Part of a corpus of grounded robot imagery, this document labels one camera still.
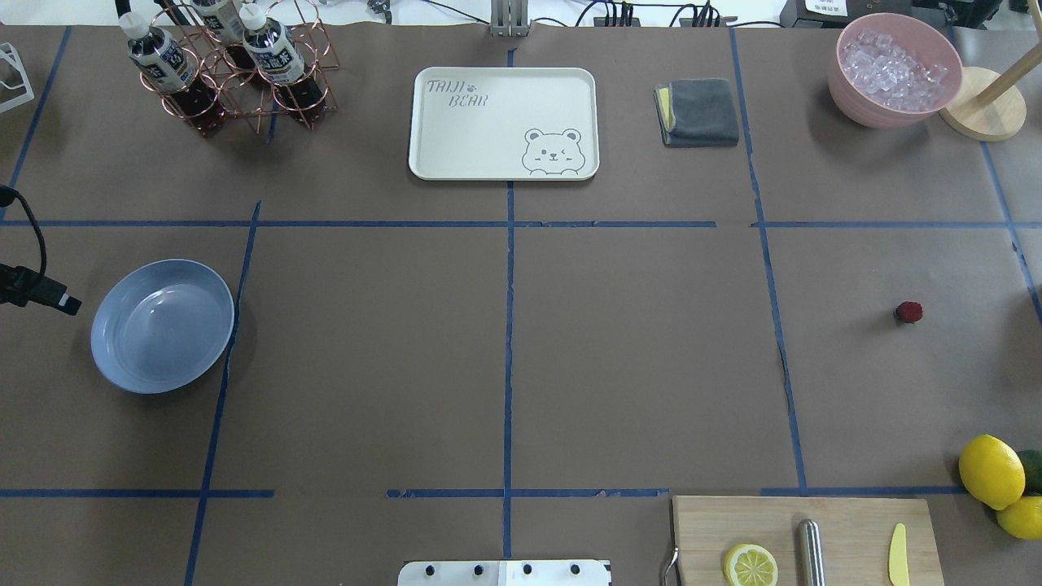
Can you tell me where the blue plate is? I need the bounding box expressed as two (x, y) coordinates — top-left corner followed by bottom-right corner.
(90, 259), (235, 396)

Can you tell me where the red strawberry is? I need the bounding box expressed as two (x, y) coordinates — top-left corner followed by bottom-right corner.
(892, 301), (926, 324)

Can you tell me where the tea bottle front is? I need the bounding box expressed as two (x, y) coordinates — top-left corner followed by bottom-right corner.
(118, 11), (224, 136)

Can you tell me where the tea bottle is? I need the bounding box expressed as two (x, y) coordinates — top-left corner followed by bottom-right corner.
(118, 11), (224, 136)
(190, 1), (256, 72)
(239, 3), (326, 126)

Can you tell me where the tea bottle back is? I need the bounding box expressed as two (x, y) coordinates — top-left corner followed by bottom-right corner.
(190, 1), (256, 72)

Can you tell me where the tea bottle middle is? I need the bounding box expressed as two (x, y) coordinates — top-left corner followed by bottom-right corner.
(239, 3), (326, 126)

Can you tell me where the cream bear tray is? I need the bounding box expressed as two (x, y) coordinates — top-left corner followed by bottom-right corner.
(407, 67), (600, 181)

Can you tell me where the grey folded cloth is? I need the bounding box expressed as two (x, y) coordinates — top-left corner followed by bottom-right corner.
(654, 78), (739, 147)

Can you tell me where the lemon half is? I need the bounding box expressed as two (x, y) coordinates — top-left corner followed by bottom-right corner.
(722, 543), (779, 586)

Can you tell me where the wooden cutting board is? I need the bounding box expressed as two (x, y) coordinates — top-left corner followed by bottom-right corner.
(672, 496), (944, 585)

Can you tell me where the pink bowl with ice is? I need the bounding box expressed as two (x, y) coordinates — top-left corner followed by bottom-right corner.
(829, 13), (963, 129)

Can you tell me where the yellow plastic knife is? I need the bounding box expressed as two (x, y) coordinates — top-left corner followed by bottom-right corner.
(888, 523), (909, 586)

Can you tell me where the wooden stand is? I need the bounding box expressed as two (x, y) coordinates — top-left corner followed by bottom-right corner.
(940, 43), (1041, 142)

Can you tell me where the yellow lemon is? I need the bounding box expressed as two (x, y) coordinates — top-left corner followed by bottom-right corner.
(957, 434), (1026, 511)
(995, 496), (1041, 540)

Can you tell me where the green lime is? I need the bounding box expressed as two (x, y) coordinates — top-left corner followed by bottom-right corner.
(1016, 449), (1042, 496)

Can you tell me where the white wire cup rack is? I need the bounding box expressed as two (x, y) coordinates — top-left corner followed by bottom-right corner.
(1, 43), (36, 112)

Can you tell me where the copper wire bottle rack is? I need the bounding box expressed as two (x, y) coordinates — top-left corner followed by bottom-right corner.
(140, 1), (341, 138)

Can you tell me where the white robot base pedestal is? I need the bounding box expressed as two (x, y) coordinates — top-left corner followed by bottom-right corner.
(396, 558), (613, 585)

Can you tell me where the aluminium frame post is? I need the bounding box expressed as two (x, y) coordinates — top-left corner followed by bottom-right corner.
(490, 0), (531, 36)

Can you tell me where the steel knife handle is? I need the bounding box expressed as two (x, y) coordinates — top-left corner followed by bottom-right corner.
(797, 518), (826, 585)

